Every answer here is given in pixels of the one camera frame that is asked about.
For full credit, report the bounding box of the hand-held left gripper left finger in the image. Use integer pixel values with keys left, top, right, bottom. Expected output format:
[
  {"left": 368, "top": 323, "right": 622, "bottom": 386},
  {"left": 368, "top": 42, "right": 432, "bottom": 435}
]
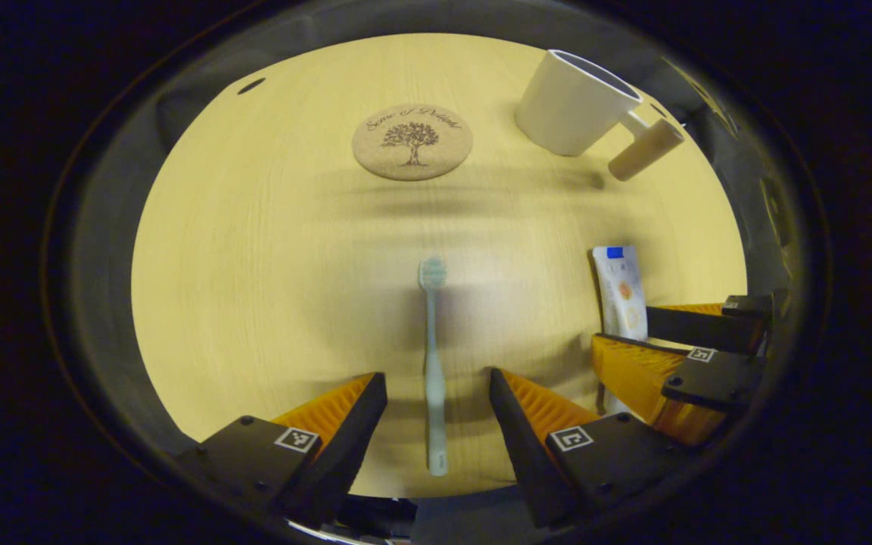
[{"left": 177, "top": 372, "right": 388, "bottom": 531}]

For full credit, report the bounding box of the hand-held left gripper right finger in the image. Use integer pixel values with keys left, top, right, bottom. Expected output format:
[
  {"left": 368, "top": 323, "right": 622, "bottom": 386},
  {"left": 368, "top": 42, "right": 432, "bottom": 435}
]
[{"left": 489, "top": 368, "right": 698, "bottom": 528}]

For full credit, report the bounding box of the white toothpaste tube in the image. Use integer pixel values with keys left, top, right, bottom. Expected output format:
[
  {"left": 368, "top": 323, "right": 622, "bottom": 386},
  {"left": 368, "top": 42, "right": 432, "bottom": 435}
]
[{"left": 593, "top": 246, "right": 649, "bottom": 416}]

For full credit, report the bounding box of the pale blue toothbrush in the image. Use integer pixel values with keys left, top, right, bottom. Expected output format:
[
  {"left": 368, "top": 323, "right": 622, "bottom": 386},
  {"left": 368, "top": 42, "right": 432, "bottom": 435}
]
[{"left": 418, "top": 256, "right": 449, "bottom": 476}]

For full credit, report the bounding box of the white cup with wooden handle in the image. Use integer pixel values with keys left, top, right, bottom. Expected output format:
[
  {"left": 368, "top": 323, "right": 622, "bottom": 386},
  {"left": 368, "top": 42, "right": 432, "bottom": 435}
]
[{"left": 515, "top": 49, "right": 685, "bottom": 181}]

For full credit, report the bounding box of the round cork coaster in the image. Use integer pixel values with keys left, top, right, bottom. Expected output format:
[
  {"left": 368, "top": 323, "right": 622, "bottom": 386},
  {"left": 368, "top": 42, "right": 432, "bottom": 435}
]
[{"left": 352, "top": 104, "right": 474, "bottom": 181}]

